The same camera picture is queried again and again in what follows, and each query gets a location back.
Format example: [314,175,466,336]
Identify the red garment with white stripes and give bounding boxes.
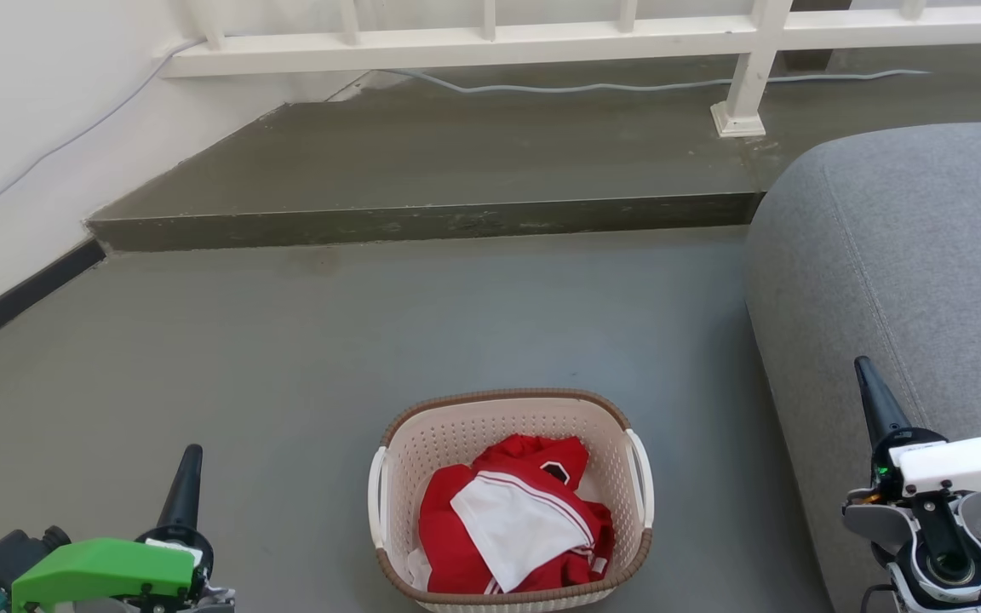
[418,434,615,595]

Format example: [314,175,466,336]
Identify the grey fabric sofa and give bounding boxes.
[744,121,981,613]

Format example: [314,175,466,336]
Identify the cream perforated laundry basket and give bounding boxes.
[368,389,655,613]

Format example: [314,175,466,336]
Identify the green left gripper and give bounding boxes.
[12,444,215,613]

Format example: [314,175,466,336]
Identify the raised grey concrete step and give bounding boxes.
[86,47,981,253]

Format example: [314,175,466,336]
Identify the grey cable on step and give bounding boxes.
[384,68,932,95]

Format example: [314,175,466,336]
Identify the black baseboard strip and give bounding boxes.
[0,238,106,365]

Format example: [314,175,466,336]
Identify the white wooden railing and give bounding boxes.
[158,0,981,139]

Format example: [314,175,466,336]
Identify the grey cable along wall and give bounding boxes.
[0,36,206,238]

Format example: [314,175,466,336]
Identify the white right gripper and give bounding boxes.
[853,355,981,504]

